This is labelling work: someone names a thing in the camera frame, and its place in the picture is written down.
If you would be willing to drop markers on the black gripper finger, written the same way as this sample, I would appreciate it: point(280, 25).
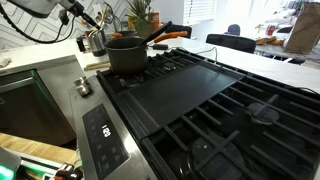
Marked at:
point(92, 21)

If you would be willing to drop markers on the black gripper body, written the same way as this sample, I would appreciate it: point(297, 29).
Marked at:
point(77, 9)

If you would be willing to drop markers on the wooden slotted spoon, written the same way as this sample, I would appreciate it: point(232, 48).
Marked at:
point(104, 18)

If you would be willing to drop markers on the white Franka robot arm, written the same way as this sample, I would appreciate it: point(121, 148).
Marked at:
point(33, 5)

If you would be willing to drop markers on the copper coloured spoon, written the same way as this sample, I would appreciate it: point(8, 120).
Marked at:
point(83, 21)

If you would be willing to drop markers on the silver ladle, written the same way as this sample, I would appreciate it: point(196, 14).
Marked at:
point(112, 16)

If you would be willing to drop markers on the green potted plant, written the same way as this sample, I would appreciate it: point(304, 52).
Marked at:
point(141, 20)

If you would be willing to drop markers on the silver range knob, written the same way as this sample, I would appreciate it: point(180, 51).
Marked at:
point(85, 89)
point(80, 80)

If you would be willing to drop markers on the orange container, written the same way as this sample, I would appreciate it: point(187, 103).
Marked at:
point(155, 20)

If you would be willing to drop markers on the black power adapter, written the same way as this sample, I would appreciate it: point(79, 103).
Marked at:
point(160, 46)

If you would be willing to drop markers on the black gas burner cap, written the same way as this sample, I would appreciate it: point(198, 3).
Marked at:
point(271, 115)
point(206, 153)
point(170, 65)

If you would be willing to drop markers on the black chair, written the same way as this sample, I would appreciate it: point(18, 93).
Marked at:
point(181, 28)
point(231, 43)

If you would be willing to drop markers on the black cast iron grate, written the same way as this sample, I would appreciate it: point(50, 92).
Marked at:
point(218, 146)
point(180, 60)

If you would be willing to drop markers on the white window blinds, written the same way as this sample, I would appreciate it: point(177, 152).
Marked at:
point(199, 11)

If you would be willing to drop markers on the stainless steel dishwasher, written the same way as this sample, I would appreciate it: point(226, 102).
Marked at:
point(30, 110)

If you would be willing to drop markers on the black griddle plate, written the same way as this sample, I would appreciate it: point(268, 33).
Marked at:
point(180, 93)

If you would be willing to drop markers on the black range control display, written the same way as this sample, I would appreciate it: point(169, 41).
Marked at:
point(105, 140)

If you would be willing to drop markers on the wooden butcher block table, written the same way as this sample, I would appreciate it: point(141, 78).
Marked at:
point(33, 146)

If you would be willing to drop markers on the blue chair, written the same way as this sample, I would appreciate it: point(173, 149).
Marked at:
point(234, 29)

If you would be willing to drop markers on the stainless steel gas range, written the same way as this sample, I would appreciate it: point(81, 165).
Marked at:
point(200, 116)

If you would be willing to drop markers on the red black clamp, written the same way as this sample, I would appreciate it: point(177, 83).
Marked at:
point(66, 171)

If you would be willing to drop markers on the yellow food package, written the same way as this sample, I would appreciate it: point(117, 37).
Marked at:
point(268, 40)

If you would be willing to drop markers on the red can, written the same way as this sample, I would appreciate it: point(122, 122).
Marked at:
point(270, 30)

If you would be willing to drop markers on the grey dining table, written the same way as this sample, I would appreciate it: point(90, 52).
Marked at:
point(283, 53)

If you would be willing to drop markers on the brown paper bag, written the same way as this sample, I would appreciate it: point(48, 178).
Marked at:
point(305, 30)

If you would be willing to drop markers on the robot base plate green light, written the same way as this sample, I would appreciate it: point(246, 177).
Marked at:
point(8, 166)

